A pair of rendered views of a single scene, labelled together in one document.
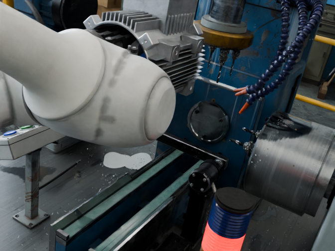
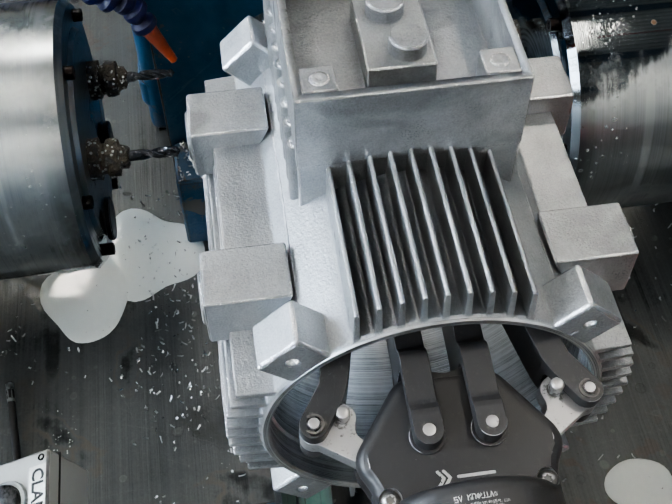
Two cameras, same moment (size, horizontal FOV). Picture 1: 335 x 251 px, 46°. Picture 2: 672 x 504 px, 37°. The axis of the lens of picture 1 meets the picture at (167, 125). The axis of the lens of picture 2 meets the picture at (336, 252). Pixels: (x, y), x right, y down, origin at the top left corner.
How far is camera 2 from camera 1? 64 cm
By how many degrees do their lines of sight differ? 38
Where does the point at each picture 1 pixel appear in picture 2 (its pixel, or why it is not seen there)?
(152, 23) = (503, 198)
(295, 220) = not seen: hidden behind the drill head
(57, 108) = not seen: outside the picture
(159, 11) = (489, 129)
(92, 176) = (91, 405)
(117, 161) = (96, 300)
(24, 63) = not seen: outside the picture
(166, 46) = (610, 261)
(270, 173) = (636, 171)
